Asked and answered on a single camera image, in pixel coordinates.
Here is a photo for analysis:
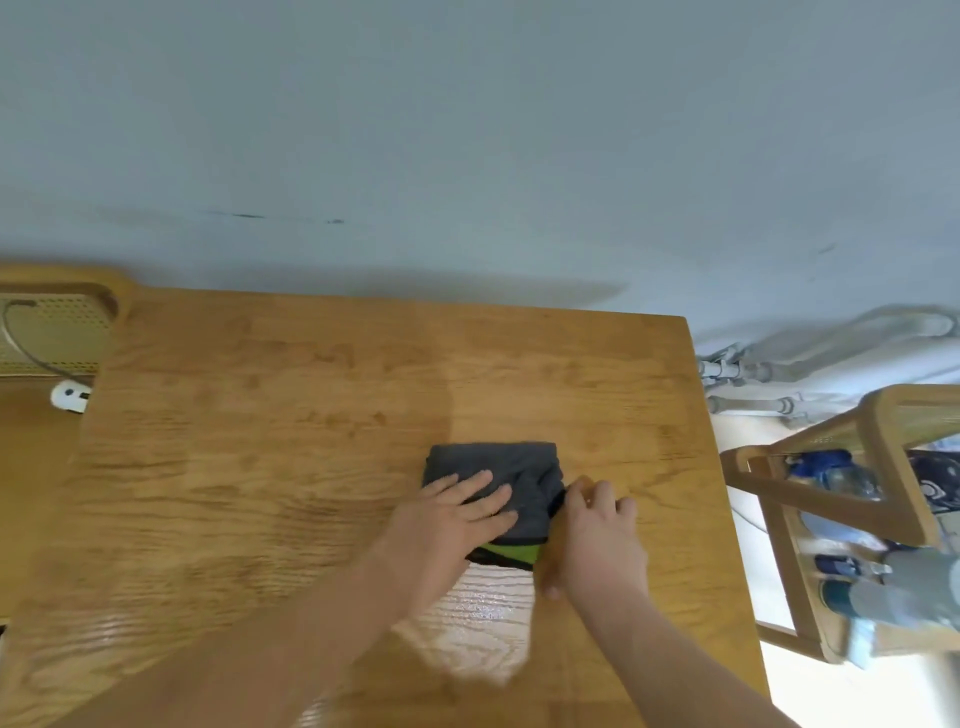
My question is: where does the person's left hand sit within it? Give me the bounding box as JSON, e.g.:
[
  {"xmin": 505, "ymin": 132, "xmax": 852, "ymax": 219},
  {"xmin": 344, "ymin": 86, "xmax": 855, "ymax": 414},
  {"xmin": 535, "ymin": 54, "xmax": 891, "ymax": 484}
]
[{"xmin": 366, "ymin": 470, "xmax": 520, "ymax": 621}]

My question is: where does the person's right hand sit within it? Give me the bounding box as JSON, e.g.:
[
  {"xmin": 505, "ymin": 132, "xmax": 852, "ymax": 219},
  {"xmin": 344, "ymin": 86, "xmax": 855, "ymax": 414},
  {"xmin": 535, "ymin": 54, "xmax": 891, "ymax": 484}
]
[{"xmin": 539, "ymin": 479, "xmax": 651, "ymax": 613}]

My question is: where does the dark grey cleaning cloth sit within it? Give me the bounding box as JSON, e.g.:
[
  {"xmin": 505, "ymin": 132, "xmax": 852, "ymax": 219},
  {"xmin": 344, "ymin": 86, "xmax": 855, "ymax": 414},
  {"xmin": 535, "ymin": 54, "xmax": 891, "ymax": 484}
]
[{"xmin": 421, "ymin": 441, "xmax": 568, "ymax": 574}]

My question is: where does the person's right forearm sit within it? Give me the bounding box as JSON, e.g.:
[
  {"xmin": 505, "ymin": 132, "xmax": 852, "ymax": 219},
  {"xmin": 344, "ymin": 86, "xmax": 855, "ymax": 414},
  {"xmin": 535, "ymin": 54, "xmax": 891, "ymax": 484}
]
[{"xmin": 578, "ymin": 586, "xmax": 801, "ymax": 728}]

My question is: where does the person's left forearm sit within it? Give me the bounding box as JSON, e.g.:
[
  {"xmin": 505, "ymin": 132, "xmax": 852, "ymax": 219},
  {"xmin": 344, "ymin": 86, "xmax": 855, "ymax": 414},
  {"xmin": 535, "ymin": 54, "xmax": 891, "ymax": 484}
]
[{"xmin": 44, "ymin": 560, "xmax": 422, "ymax": 728}]

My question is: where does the wooden table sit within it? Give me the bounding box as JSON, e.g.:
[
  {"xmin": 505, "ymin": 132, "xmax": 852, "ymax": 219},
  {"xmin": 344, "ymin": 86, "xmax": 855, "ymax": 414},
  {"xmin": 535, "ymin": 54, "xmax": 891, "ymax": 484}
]
[{"xmin": 0, "ymin": 287, "xmax": 775, "ymax": 728}]

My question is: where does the light blue spray bottle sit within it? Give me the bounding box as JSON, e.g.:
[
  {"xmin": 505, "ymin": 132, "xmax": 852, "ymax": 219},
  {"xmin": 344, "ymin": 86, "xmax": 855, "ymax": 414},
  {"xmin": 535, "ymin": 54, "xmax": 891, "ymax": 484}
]
[{"xmin": 798, "ymin": 509, "xmax": 887, "ymax": 553}]

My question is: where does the small dark blue bottle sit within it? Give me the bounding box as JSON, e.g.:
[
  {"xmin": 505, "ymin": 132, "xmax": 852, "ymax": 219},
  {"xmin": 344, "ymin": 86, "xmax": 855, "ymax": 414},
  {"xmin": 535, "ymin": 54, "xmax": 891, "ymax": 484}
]
[{"xmin": 813, "ymin": 553, "xmax": 895, "ymax": 583}]

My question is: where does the teal capped bottle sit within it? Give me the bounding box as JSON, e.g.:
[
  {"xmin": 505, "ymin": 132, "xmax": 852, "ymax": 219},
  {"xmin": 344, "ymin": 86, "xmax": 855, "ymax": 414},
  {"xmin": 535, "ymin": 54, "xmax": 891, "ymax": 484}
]
[{"xmin": 817, "ymin": 577, "xmax": 902, "ymax": 621}]

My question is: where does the white tube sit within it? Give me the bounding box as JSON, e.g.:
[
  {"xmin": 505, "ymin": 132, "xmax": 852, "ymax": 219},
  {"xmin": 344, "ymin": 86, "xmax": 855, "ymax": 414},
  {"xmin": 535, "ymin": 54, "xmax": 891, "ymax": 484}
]
[{"xmin": 847, "ymin": 618, "xmax": 880, "ymax": 670}]

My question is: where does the wooden rattan chair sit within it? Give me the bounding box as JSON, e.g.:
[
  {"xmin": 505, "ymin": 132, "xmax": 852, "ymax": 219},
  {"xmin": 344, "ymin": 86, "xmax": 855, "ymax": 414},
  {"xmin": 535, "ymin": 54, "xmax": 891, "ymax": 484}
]
[
  {"xmin": 0, "ymin": 262, "xmax": 141, "ymax": 625},
  {"xmin": 719, "ymin": 383, "xmax": 960, "ymax": 666}
]

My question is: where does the blue patterned bag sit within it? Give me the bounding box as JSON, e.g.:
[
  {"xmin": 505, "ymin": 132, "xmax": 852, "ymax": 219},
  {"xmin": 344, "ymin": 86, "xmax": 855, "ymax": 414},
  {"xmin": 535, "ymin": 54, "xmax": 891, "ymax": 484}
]
[{"xmin": 907, "ymin": 449, "xmax": 960, "ymax": 516}]

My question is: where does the white handheld device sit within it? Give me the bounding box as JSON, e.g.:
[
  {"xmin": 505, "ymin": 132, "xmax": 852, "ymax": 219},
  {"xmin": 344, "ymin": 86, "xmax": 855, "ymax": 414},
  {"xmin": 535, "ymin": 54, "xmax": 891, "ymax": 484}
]
[{"xmin": 50, "ymin": 379, "xmax": 92, "ymax": 415}]

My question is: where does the grey charging cable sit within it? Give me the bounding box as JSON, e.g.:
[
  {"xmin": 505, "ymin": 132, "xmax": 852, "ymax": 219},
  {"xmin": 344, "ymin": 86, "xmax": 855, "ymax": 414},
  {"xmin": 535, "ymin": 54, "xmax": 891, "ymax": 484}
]
[{"xmin": 1, "ymin": 298, "xmax": 96, "ymax": 386}]

